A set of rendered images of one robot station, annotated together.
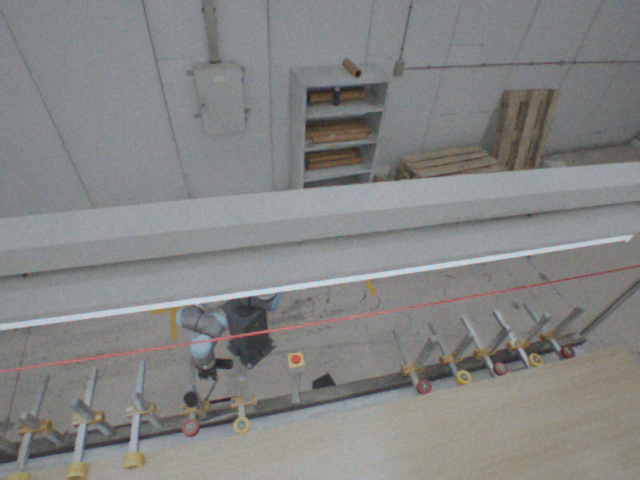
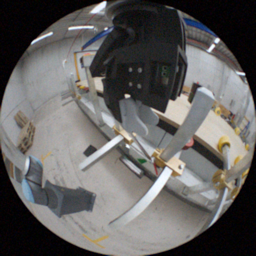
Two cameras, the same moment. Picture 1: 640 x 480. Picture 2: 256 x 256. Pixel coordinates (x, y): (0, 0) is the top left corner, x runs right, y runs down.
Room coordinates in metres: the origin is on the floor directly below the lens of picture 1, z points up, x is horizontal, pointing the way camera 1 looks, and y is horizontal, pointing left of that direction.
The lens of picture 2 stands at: (0.80, 0.57, 1.12)
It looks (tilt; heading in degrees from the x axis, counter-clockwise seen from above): 45 degrees down; 241
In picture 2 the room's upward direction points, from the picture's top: straight up
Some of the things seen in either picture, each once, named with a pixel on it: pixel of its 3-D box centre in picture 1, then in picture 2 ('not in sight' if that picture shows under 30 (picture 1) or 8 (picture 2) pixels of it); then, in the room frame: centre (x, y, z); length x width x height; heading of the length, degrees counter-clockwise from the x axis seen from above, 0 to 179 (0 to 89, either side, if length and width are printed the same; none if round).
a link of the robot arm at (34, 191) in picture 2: (243, 291); (33, 192); (1.44, 0.50, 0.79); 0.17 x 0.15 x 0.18; 77
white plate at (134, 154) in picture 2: (209, 408); (148, 165); (0.66, 0.53, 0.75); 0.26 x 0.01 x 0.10; 106
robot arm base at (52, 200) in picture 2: (244, 302); (46, 197); (1.44, 0.51, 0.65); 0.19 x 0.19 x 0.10
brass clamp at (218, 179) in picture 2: (141, 410); (224, 182); (0.55, 0.82, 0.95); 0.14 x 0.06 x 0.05; 106
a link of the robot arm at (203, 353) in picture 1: (202, 349); not in sight; (0.73, 0.49, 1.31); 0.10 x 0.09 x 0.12; 167
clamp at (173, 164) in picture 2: (196, 408); (167, 161); (0.62, 0.58, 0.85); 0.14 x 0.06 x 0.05; 106
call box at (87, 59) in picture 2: (295, 362); (87, 61); (0.77, 0.06, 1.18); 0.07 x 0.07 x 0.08; 16
